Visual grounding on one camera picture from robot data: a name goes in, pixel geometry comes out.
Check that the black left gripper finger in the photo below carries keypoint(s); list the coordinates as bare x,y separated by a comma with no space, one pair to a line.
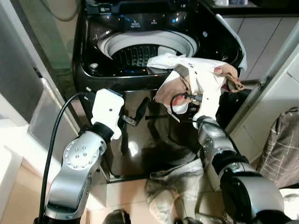
143,109

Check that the beige pink garment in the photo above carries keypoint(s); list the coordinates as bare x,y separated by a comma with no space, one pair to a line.
166,92

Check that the white garment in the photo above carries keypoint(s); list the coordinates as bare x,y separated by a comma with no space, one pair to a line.
205,74

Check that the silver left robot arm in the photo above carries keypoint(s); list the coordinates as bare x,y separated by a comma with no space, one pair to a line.
79,158

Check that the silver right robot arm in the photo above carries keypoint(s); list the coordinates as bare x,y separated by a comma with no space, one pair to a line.
247,186

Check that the black top-load washing machine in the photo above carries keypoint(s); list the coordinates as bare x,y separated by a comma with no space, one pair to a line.
112,79

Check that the crumpled grey white clothes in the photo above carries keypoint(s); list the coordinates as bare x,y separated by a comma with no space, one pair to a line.
173,182

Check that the white-rimmed washer drum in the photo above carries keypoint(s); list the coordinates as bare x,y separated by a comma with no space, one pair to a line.
135,44

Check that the dark robot foot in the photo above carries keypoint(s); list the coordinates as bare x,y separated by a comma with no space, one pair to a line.
116,217

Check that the brown plaid cushion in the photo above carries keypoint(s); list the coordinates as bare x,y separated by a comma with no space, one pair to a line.
282,149

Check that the white washer lid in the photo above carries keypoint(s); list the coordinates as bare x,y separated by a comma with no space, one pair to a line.
237,42

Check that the white door panel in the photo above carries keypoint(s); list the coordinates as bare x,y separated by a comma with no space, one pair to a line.
275,98

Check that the white bedding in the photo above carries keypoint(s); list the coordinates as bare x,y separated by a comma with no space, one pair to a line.
290,205

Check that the white cabinet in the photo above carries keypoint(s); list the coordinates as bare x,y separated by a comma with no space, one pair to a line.
261,37

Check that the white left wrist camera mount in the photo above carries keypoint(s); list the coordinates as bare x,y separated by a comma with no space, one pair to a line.
107,109

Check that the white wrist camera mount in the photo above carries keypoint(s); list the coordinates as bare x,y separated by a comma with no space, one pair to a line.
208,109
107,109

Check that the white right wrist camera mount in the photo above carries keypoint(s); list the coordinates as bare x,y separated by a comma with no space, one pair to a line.
208,109

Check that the grey sliding door frame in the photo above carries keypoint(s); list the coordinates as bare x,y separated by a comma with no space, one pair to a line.
23,60

